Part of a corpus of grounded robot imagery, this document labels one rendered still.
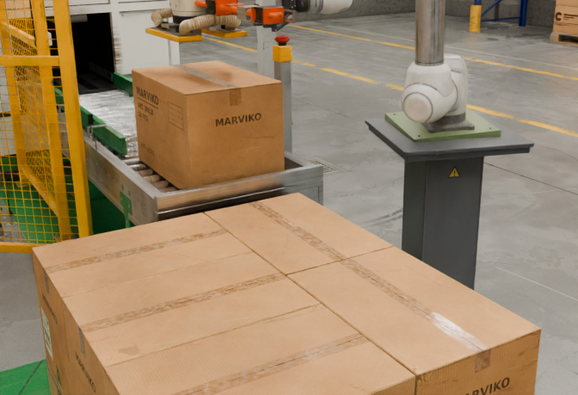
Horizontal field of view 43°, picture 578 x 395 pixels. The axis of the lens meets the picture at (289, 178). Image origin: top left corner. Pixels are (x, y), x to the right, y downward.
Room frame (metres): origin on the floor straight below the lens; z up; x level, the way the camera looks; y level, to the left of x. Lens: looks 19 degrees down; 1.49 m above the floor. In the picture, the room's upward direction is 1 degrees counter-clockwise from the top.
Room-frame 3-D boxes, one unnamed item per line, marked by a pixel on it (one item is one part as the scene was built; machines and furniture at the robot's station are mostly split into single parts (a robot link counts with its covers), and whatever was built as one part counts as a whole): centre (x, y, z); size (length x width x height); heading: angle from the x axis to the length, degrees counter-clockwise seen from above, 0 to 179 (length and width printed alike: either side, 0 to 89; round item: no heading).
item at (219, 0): (2.72, 0.23, 1.24); 0.10 x 0.08 x 0.06; 121
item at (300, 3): (2.86, -0.03, 1.23); 0.09 x 0.07 x 0.08; 120
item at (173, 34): (2.89, 0.44, 1.14); 0.34 x 0.10 x 0.05; 31
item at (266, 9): (2.42, 0.06, 1.24); 0.08 x 0.07 x 0.05; 31
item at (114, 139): (3.82, 1.16, 0.60); 1.60 x 0.10 x 0.09; 30
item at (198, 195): (2.63, 0.17, 0.58); 0.70 x 0.03 x 0.06; 120
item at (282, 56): (3.37, 0.02, 0.50); 0.07 x 0.07 x 1.00; 30
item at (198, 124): (2.94, 0.34, 0.75); 0.60 x 0.40 x 0.40; 30
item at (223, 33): (2.99, 0.28, 1.14); 0.34 x 0.10 x 0.05; 31
